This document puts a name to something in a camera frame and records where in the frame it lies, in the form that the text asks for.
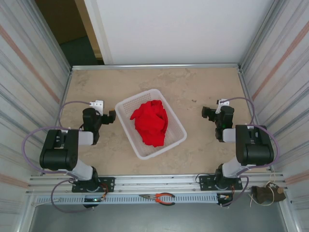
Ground white perforated plastic basket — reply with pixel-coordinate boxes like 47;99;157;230
114;88;188;160

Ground red t-shirt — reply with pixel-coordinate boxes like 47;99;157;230
129;99;169;147

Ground aluminium table edge bar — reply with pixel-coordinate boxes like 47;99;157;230
70;63;242;72

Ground brown cloth pouch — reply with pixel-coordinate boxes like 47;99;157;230
251;185;287;203

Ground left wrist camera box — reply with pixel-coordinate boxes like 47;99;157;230
89;100;105;116

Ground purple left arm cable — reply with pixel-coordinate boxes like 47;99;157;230
21;100;97;214

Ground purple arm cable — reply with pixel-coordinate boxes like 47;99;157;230
221;97;280;207
21;100;97;214

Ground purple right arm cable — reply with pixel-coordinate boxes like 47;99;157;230
221;97;280;207

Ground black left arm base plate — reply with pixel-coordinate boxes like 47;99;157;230
71;176;115;193

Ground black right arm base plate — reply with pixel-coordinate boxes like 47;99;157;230
199;174;243;191

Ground aluminium mounting rail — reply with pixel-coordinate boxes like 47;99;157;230
26;173;289;194

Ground white door frame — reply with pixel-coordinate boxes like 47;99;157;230
74;0;114;66

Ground white slotted cable duct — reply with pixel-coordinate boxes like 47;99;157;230
35;194;219;205

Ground pale string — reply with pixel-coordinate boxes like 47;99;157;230
250;173;277;207

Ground orange-handled pliers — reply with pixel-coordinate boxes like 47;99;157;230
139;192;176;206

